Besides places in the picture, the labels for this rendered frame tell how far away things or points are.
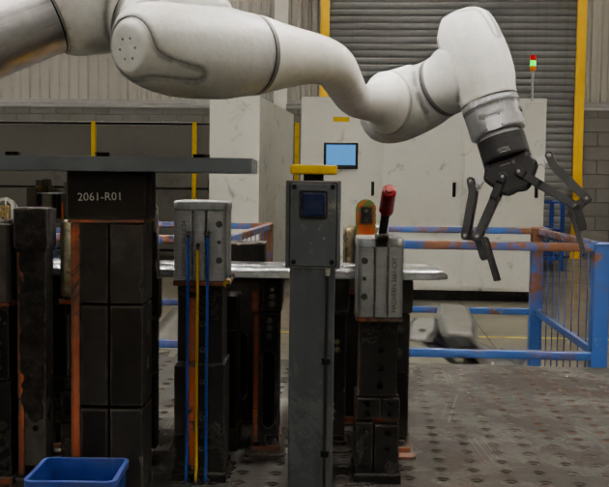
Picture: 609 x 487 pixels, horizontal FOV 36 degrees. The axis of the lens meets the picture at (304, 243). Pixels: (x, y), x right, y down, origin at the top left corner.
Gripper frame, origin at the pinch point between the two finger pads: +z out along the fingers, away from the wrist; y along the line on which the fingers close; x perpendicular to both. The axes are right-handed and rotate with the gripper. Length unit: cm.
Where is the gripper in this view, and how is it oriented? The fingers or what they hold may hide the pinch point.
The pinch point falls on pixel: (538, 261)
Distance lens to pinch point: 148.1
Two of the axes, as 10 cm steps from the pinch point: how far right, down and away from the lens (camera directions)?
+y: 9.1, -2.9, -3.1
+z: 2.6, 9.5, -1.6
